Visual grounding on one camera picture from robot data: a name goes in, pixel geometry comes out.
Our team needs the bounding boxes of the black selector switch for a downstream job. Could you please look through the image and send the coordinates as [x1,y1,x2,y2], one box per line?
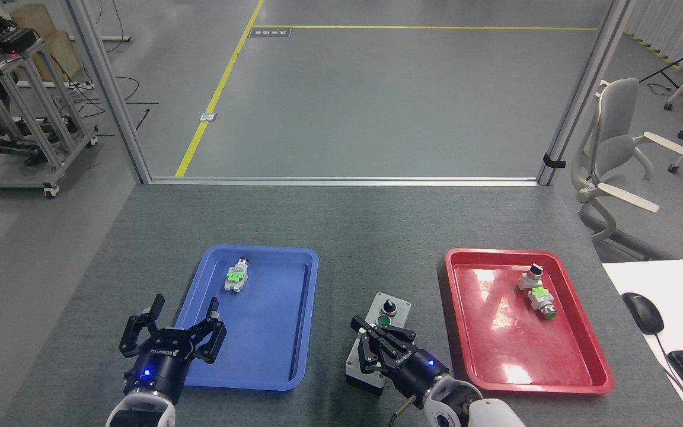
[518,265,545,291]

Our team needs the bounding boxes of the grey office chair with armrests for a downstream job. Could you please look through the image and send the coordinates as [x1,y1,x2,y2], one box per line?
[571,78,683,262]

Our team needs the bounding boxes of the red plastic tray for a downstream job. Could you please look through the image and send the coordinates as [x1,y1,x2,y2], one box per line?
[444,248,615,395]

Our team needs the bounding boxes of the green push button switch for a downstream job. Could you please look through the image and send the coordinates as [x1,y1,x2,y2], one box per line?
[528,287,558,321]

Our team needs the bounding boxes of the cardboard box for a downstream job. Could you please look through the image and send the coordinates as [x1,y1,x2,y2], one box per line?
[9,5,85,84]

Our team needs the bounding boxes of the silver frame rail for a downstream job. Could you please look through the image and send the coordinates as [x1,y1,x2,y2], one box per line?
[151,177,541,187]

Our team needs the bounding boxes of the aluminium frame cart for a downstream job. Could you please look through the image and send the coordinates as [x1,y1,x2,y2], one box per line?
[0,36,99,199]

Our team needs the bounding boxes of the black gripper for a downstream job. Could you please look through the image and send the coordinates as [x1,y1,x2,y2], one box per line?
[119,294,228,406]
[350,316,452,400]

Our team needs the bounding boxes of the grey control box with buttons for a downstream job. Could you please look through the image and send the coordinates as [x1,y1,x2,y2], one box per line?
[344,292,412,397]

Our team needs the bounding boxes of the silver frame post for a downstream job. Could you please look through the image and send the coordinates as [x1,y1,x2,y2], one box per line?
[68,0,152,184]
[536,0,633,186]

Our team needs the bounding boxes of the white curtain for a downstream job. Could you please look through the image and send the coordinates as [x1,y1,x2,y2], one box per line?
[623,0,683,60]

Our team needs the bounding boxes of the black computer mouse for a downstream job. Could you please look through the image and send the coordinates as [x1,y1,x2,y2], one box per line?
[621,292,665,336]

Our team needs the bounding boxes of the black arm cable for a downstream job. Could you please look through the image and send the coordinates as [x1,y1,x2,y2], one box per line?
[389,396,420,427]

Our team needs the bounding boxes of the red push button switch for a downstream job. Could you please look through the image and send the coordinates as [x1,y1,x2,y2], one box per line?
[225,257,251,294]

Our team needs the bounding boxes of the blue plastic tray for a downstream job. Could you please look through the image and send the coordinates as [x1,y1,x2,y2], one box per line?
[174,245,320,392]

